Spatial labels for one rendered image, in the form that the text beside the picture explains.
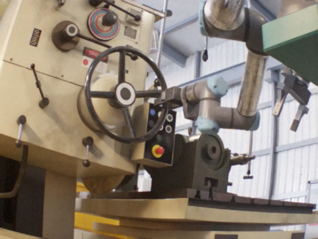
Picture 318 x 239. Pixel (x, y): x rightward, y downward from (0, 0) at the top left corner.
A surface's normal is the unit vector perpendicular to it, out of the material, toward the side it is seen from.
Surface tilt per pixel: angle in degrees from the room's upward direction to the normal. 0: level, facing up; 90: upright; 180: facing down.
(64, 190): 90
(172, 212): 90
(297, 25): 90
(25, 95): 90
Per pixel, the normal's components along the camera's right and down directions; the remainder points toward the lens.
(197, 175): 0.61, -0.18
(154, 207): -0.79, -0.26
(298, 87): 0.56, 0.21
